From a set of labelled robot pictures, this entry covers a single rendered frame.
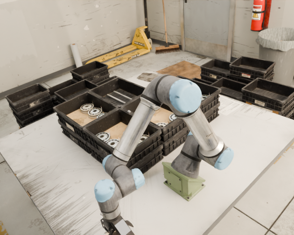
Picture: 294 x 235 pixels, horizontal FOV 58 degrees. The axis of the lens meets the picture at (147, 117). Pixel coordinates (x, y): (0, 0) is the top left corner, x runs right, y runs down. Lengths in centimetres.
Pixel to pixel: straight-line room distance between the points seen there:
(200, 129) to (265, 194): 145
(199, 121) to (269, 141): 84
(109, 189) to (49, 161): 96
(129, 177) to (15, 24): 390
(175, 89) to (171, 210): 68
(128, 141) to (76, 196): 60
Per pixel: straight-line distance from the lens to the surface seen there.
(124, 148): 109
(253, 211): 233
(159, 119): 177
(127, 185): 101
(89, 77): 331
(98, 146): 158
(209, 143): 118
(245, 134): 186
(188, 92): 96
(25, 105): 308
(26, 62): 478
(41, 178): 177
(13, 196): 284
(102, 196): 97
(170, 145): 166
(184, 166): 134
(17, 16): 466
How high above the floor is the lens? 183
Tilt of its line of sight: 34 degrees down
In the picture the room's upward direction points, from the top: 7 degrees counter-clockwise
